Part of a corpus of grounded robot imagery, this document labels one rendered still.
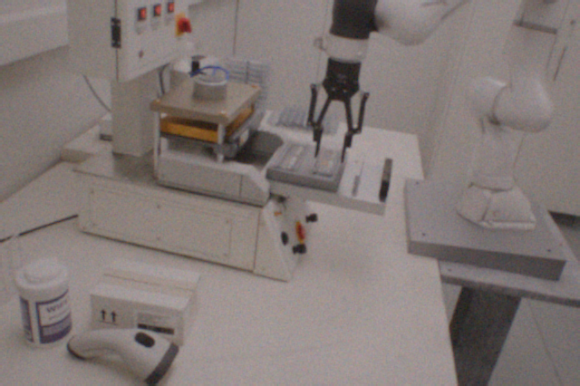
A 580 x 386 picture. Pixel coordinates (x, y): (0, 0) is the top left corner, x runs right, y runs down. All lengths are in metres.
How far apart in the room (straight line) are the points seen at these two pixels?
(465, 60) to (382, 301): 2.22
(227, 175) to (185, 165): 0.10
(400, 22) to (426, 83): 2.61
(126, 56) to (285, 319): 0.64
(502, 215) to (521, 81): 0.38
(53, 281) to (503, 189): 1.15
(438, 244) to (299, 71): 2.47
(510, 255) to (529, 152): 2.07
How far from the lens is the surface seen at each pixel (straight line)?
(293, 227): 1.31
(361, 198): 1.17
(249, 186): 1.15
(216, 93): 1.25
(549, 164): 3.57
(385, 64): 3.66
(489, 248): 1.47
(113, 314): 1.06
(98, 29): 1.18
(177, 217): 1.24
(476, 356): 1.86
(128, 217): 1.30
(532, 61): 1.46
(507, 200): 1.57
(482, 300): 1.72
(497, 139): 1.52
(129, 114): 1.34
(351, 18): 1.13
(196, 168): 1.17
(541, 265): 1.51
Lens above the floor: 1.48
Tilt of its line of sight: 26 degrees down
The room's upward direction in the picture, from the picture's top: 8 degrees clockwise
